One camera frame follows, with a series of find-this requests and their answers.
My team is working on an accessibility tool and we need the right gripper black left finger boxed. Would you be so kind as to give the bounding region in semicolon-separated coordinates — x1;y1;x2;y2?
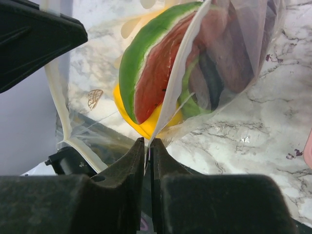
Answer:
0;138;144;234

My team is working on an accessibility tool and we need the pink plastic basket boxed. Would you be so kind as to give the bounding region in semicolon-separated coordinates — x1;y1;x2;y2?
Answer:
303;130;312;169

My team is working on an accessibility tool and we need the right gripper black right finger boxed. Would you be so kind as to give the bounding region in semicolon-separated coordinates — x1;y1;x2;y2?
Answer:
150;139;298;234

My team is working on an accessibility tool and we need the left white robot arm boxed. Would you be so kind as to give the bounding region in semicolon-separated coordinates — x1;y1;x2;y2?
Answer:
0;0;94;176

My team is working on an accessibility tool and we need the yellow bell pepper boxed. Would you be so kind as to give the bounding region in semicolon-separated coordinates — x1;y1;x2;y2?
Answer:
113;84;183;140

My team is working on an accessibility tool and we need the clear zip top bag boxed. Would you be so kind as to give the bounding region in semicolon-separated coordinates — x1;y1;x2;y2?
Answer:
45;0;286;172

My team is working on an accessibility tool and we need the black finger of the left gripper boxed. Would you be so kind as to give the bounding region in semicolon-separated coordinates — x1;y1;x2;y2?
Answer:
0;0;88;93

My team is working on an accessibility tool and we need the purple eggplant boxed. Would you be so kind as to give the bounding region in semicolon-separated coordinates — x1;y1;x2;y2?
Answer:
186;0;284;112

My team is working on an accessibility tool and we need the watermelon slice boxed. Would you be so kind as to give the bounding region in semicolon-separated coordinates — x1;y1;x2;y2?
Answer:
118;1;202;124

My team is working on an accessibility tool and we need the green round fruit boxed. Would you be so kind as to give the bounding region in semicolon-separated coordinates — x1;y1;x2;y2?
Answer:
178;56;212;120

